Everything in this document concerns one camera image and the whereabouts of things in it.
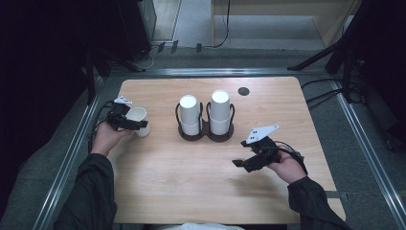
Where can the black cabinet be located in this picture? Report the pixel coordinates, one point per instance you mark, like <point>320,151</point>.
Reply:
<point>134,28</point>

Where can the person's right hand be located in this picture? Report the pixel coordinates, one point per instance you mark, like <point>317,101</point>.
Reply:
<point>290,169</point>

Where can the light wooden furniture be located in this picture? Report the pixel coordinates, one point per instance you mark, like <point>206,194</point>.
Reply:
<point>325,16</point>

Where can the black tripod stand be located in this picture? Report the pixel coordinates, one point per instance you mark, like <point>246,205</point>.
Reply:
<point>346,44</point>

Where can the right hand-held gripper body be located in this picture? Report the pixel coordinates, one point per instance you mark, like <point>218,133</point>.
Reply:
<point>265,150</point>

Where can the black metal stand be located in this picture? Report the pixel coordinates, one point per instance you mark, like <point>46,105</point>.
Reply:
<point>90,80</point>

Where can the dark double cup holder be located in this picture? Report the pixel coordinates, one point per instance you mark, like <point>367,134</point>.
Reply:
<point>220,139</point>

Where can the grey tape strip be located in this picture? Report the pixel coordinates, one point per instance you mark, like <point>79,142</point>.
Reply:
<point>332,194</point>

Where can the metal floor rail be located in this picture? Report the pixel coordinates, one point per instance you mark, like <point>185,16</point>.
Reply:
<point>68,159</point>
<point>207,72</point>
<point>367,147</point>

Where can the white paper cup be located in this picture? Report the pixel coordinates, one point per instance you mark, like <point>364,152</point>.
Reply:
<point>189,108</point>
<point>220,105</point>
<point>140,114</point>
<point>219,127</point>
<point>190,129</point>

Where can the black curtain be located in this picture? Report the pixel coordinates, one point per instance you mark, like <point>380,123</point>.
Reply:
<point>38,80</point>

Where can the person's left hand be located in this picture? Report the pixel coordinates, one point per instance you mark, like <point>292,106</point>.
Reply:
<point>105,139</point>

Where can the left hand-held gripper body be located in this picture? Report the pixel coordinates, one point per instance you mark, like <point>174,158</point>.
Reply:
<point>116,116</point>

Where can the black round table grommet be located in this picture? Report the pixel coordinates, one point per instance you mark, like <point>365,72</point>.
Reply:
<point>243,91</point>

